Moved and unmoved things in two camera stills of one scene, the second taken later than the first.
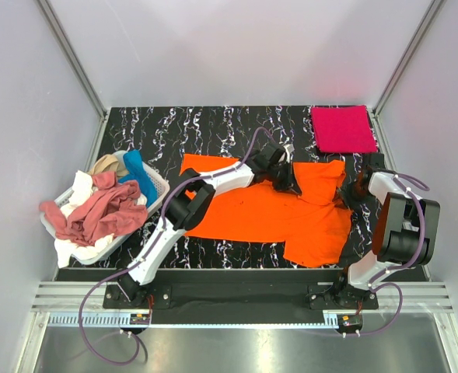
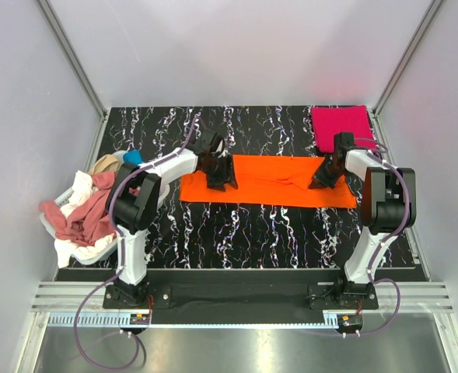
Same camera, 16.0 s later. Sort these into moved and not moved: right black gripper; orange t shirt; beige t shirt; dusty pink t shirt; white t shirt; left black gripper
Moved: left black gripper; right black gripper; orange t shirt
Not moved: dusty pink t shirt; white t shirt; beige t shirt
